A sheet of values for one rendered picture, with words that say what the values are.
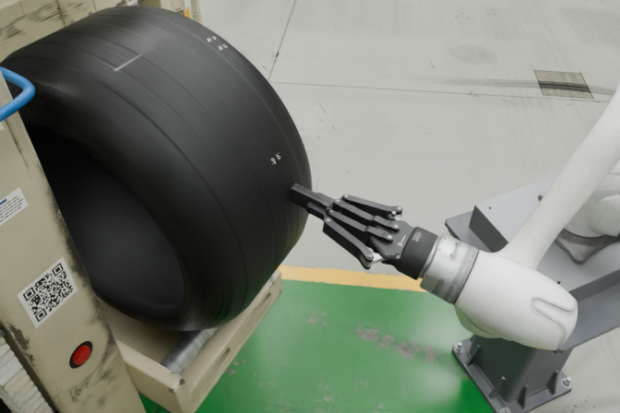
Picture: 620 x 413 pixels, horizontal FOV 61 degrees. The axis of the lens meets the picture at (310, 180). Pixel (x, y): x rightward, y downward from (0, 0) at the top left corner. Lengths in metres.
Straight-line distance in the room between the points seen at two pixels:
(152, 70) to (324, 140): 2.33
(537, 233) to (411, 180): 1.91
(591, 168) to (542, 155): 2.29
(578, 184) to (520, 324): 0.27
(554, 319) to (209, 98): 0.56
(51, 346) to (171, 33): 0.49
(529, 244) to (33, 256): 0.75
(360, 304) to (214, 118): 1.59
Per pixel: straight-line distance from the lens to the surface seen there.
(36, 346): 0.87
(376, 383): 2.08
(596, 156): 0.93
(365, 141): 3.07
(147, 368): 1.04
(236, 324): 1.16
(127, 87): 0.76
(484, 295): 0.78
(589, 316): 1.60
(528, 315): 0.78
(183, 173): 0.73
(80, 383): 0.99
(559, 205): 0.95
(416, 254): 0.79
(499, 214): 1.63
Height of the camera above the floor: 1.82
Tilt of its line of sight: 41 degrees down
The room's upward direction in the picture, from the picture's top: straight up
